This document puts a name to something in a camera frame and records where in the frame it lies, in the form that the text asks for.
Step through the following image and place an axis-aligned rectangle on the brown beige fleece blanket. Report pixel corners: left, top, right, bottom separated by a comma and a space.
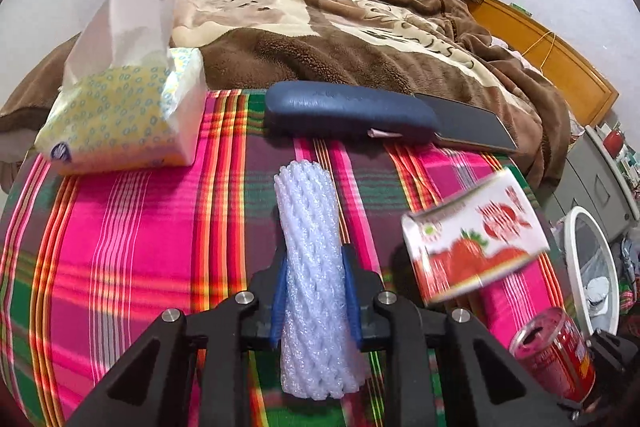
0, 0, 571, 188

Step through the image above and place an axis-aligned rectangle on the dark blue glasses case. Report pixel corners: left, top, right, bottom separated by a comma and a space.
264, 81, 441, 142

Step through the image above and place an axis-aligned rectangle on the black flat board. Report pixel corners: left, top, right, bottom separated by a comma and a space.
414, 93, 521, 155

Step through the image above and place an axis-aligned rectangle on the strawberry print carton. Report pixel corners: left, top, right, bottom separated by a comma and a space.
401, 167, 551, 305

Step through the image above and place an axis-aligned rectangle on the wooden headboard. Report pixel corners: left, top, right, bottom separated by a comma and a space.
470, 0, 618, 128

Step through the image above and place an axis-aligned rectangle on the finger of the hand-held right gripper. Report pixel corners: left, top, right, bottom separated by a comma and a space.
552, 397, 601, 415
587, 329, 638, 375

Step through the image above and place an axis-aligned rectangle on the white foam net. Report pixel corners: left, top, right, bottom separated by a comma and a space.
272, 159, 368, 400

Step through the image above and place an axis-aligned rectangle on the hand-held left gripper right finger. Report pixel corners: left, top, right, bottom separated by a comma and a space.
342, 244, 576, 427

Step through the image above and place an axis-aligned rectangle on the red drink can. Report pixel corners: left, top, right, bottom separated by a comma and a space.
509, 307, 597, 403

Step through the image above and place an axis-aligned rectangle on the pink plaid cloth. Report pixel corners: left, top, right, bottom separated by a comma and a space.
0, 89, 591, 427

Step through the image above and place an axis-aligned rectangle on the yellow patterned tissue pack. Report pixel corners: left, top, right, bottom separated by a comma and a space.
37, 0, 208, 175

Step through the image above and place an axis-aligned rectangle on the grey metal cabinet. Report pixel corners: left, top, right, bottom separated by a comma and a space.
542, 124, 640, 228

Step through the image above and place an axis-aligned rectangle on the white rimmed trash bin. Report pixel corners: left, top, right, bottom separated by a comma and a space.
562, 206, 621, 338

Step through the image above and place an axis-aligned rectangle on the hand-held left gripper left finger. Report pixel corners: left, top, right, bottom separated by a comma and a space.
65, 249, 288, 427

